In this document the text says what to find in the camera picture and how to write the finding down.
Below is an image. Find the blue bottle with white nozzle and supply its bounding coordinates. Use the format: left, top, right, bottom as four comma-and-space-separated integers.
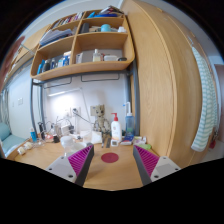
124, 101, 136, 136

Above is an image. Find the white wall socket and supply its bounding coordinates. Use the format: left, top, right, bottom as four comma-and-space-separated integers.
89, 105, 99, 116
69, 106, 82, 117

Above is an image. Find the clear bottle with dark drink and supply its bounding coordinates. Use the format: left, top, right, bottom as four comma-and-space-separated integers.
60, 134, 79, 158

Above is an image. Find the wooden shelf unit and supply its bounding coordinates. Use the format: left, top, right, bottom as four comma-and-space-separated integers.
30, 5, 136, 82

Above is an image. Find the white pink wipes pack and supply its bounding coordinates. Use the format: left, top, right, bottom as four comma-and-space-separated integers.
133, 135, 148, 145

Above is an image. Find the grey metal bed frame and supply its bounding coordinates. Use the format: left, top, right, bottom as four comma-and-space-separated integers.
29, 61, 141, 136

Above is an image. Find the white red pump lotion bottle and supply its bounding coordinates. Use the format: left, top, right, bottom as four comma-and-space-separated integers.
110, 112, 123, 143

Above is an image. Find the small blue bottle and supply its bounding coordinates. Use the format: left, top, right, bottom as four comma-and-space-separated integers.
29, 128, 38, 143

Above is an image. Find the flat round red coaster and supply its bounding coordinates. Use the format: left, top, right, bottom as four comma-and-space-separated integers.
100, 152, 120, 164

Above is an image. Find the green white striped towel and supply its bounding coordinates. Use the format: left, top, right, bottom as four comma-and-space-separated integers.
190, 46, 219, 153

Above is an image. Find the teal cushioned chair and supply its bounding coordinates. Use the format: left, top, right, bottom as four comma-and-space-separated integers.
0, 122, 26, 156

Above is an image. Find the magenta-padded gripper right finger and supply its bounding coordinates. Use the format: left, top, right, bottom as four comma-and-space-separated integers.
132, 144, 182, 187

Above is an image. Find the white power adapter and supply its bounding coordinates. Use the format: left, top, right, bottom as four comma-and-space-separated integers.
59, 123, 75, 136

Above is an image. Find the blue and white box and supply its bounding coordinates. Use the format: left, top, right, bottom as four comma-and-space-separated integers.
120, 134, 135, 146

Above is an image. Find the brown tree creature figurine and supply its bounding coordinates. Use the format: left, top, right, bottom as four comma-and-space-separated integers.
92, 104, 111, 136

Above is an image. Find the green wipes pack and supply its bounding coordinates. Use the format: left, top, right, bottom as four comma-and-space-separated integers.
135, 143, 153, 150

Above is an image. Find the black cable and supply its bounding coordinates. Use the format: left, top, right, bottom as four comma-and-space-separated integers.
72, 111, 96, 126

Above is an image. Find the wooden bed side board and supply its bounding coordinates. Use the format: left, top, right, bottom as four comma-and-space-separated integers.
6, 24, 53, 81

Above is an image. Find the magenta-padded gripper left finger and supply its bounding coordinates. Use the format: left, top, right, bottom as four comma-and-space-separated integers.
44, 144, 95, 187

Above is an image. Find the black cylindrical device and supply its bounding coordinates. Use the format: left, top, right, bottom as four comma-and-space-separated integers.
38, 122, 46, 140

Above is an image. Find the white plastic bag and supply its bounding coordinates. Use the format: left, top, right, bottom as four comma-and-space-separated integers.
81, 129, 103, 145

